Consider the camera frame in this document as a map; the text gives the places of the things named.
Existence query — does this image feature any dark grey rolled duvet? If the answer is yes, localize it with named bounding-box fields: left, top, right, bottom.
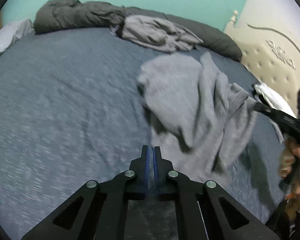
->
left=34, top=0, right=242, bottom=62

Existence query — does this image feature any light grey crumpled garment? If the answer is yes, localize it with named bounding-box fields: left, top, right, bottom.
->
left=111, top=15, right=204, bottom=53

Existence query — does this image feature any grey knit sweater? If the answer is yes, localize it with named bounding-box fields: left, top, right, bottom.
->
left=138, top=51, right=282, bottom=185

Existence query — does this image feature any white folded garment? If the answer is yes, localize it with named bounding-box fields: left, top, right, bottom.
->
left=253, top=82, right=296, bottom=118

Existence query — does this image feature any cream tufted headboard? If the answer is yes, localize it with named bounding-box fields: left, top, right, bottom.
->
left=224, top=0, right=300, bottom=113

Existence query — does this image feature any person's right hand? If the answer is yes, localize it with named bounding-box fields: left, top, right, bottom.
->
left=279, top=138, right=300, bottom=210

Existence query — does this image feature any light grey cloth at bedside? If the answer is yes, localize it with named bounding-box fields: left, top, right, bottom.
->
left=0, top=18, right=33, bottom=55

